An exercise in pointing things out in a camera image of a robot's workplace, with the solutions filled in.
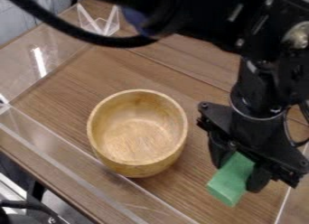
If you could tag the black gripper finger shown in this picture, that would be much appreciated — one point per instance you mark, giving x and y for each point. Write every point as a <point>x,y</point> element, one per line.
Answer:
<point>259,179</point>
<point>220,149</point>

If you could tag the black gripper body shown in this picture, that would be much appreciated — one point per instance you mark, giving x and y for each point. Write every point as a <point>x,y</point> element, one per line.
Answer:
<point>262,138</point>

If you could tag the green rectangular block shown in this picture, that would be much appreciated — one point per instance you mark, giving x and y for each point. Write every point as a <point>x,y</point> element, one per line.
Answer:
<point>228,184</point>

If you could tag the brown wooden bowl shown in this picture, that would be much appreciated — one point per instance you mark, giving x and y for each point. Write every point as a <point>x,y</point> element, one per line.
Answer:
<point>137,130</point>

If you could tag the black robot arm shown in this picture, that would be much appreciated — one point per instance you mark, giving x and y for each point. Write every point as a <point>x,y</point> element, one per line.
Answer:
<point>267,31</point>

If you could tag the clear acrylic tray wall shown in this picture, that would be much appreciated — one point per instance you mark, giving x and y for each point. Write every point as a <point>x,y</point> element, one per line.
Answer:
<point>106,197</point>

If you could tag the clear acrylic corner bracket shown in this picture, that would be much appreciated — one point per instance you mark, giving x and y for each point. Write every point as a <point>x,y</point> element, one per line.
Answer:
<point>98,25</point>

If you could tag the black table leg bracket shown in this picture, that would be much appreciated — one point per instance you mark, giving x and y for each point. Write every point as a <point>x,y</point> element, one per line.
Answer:
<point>35,198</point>

